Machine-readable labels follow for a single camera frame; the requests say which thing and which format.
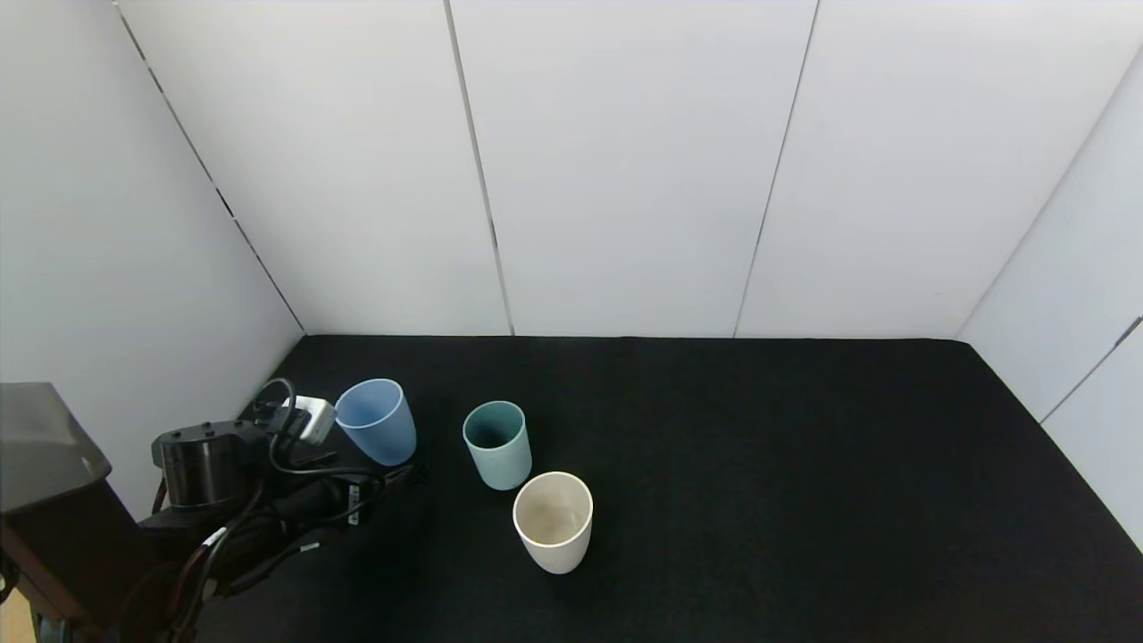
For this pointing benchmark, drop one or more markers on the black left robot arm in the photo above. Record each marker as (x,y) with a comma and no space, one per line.
(71,536)

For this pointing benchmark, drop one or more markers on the teal plastic cup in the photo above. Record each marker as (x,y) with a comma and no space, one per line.
(500,464)

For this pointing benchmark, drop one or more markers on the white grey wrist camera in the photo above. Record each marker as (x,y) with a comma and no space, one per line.
(312,418)

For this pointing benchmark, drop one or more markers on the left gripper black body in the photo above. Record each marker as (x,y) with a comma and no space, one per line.
(364,502)

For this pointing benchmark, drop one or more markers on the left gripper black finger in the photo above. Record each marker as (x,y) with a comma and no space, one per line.
(406,473)

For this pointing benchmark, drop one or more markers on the beige plastic cup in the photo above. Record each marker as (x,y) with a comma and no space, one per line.
(555,546)

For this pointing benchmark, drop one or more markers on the light blue plastic cup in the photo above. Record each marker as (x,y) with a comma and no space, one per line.
(386,442)

